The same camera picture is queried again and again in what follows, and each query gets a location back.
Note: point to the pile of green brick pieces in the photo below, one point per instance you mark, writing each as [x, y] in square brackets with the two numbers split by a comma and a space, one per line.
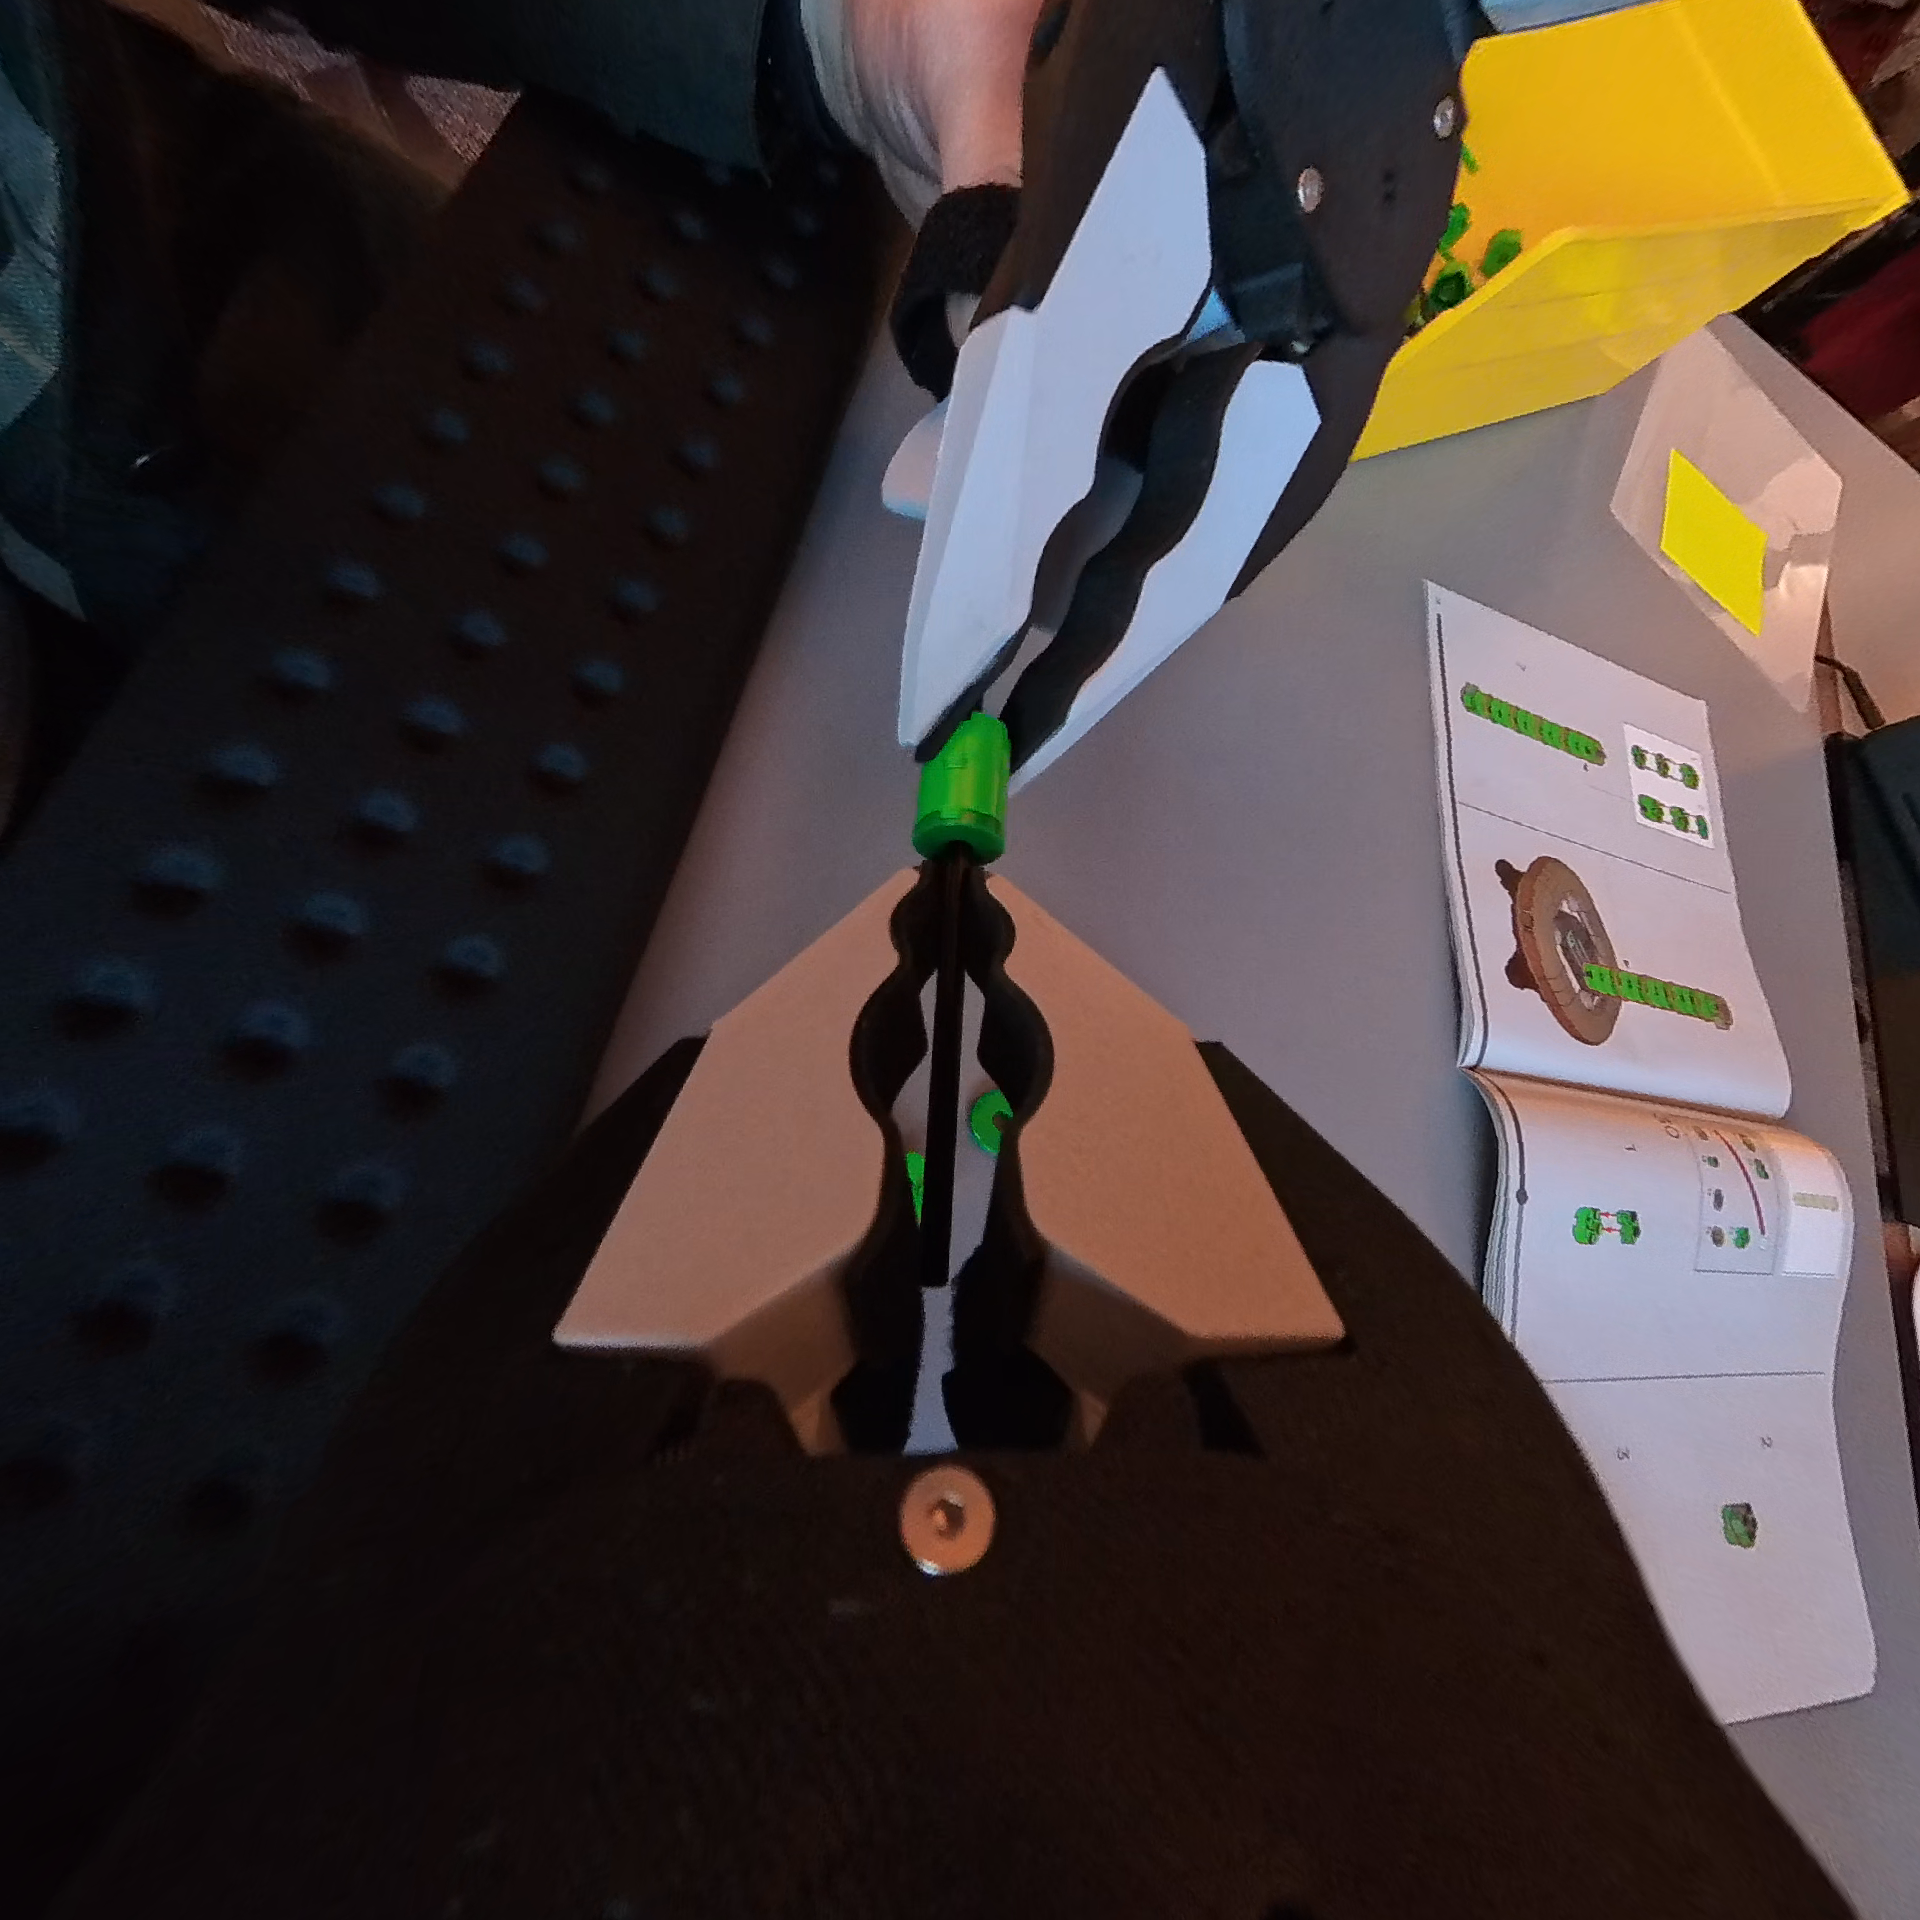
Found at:
[1463, 247]

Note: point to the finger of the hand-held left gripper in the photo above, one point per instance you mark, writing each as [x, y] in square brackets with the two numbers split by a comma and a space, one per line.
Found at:
[1214, 524]
[1051, 375]

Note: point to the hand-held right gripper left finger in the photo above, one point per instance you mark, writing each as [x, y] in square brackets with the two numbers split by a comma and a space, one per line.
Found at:
[720, 1201]

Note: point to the yellow plastic bin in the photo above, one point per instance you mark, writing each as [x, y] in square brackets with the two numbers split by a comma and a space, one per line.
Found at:
[1651, 225]

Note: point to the person's dark jacket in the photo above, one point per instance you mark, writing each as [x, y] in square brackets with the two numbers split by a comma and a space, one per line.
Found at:
[38, 375]

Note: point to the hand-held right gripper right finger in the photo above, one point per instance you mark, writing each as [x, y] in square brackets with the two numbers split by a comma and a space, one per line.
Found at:
[1171, 1201]

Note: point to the person's left forearm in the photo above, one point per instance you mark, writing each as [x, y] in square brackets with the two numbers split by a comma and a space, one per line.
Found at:
[599, 59]

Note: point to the person's left hand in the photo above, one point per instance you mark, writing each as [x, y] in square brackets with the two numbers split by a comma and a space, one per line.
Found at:
[931, 89]

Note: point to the open instruction booklet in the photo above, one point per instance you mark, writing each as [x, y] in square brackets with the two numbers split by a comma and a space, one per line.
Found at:
[1651, 1348]

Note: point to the grey desk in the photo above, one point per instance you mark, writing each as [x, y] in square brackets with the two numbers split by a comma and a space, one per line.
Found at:
[1202, 751]

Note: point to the green round plate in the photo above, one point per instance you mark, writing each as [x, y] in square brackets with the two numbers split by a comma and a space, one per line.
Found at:
[991, 1119]

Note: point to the yellow paper sheet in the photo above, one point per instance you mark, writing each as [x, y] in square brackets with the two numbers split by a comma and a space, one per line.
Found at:
[1718, 539]

